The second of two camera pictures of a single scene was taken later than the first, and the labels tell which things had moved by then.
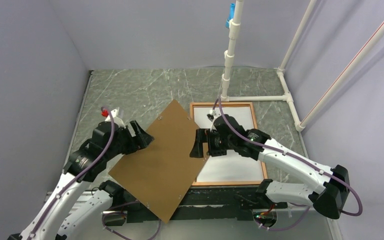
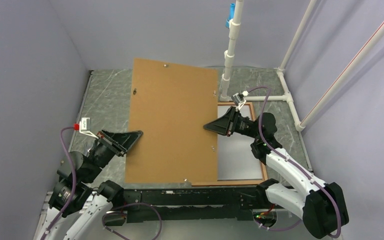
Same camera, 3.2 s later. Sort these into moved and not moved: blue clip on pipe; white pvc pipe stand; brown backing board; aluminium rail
Moved: brown backing board
Not moved: white pvc pipe stand; aluminium rail; blue clip on pipe
